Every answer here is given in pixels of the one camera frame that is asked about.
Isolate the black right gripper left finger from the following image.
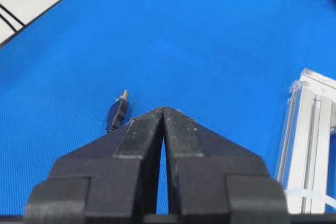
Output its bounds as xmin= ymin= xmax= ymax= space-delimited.
xmin=25 ymin=107 xmax=164 ymax=223

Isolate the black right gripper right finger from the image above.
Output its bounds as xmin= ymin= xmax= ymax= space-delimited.
xmin=163 ymin=107 xmax=291 ymax=223

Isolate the black USB cable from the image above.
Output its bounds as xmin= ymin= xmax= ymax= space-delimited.
xmin=106 ymin=89 xmax=130 ymax=134

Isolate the white zip tie loop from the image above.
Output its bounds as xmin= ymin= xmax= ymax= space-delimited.
xmin=284 ymin=188 xmax=335 ymax=208

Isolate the blue table mat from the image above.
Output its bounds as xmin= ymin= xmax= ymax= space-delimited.
xmin=1 ymin=0 xmax=335 ymax=215

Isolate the aluminium extrusion frame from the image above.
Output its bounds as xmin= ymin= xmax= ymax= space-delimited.
xmin=275 ymin=68 xmax=335 ymax=214

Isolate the thin black background cable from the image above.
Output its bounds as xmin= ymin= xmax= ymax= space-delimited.
xmin=0 ymin=14 xmax=17 ymax=33

